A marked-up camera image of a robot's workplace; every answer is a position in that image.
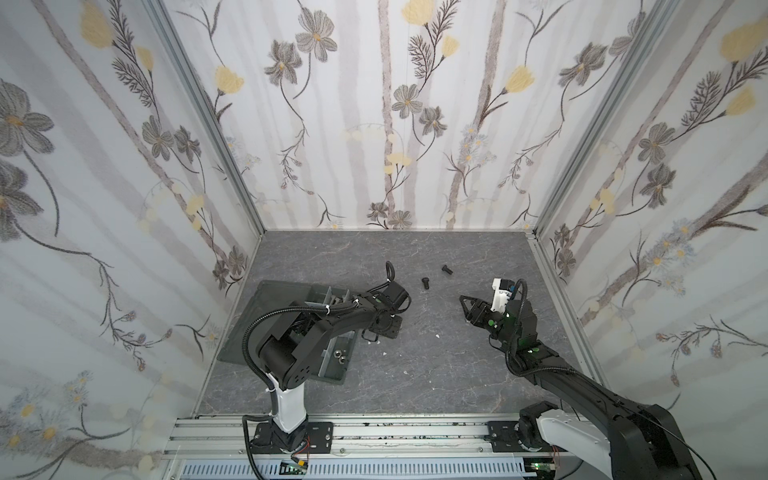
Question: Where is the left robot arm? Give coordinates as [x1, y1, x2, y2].
[240, 279, 412, 454]

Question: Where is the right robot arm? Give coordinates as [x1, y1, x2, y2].
[459, 295, 701, 479]

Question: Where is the green compartment organizer box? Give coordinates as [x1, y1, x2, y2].
[217, 280, 361, 385]

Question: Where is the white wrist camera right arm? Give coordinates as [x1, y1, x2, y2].
[491, 278, 515, 313]

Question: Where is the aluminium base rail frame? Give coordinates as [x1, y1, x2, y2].
[162, 412, 576, 479]

